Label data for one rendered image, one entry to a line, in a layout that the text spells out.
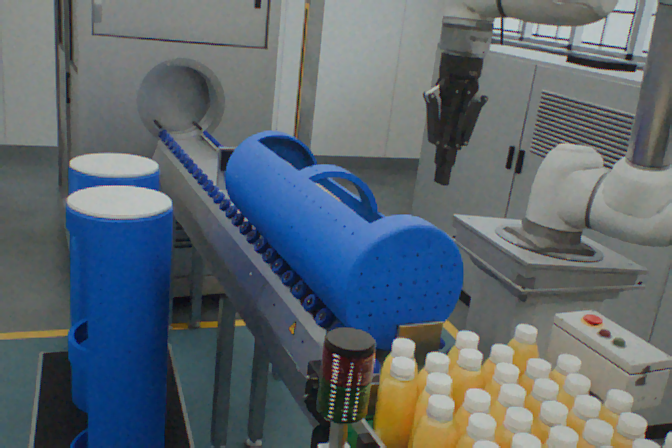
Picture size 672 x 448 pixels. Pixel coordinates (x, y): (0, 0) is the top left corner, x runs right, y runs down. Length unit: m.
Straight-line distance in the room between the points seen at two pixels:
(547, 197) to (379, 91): 5.07
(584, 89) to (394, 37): 3.76
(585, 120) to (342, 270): 2.08
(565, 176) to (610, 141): 1.29
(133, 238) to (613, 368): 1.22
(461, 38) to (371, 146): 5.74
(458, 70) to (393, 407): 0.59
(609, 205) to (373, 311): 0.70
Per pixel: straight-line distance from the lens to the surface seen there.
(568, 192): 1.87
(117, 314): 2.01
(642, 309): 3.03
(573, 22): 1.18
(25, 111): 6.39
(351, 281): 1.36
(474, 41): 1.25
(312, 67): 2.73
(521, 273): 1.77
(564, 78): 3.43
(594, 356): 1.39
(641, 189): 1.79
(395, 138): 7.04
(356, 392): 0.85
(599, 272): 1.90
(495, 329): 1.97
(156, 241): 1.97
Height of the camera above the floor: 1.65
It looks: 19 degrees down
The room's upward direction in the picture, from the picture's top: 7 degrees clockwise
